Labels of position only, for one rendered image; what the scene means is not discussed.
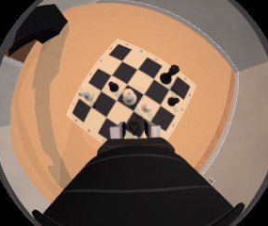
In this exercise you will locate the white bishop chess piece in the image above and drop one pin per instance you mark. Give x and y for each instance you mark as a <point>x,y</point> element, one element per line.
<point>88,94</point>

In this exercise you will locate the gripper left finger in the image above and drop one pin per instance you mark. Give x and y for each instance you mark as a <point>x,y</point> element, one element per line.
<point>115,131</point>

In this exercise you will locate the chessboard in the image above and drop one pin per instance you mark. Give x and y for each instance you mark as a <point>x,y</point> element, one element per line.
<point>131,68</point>

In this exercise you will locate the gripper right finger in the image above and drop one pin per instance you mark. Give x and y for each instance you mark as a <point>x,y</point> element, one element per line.
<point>152,130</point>

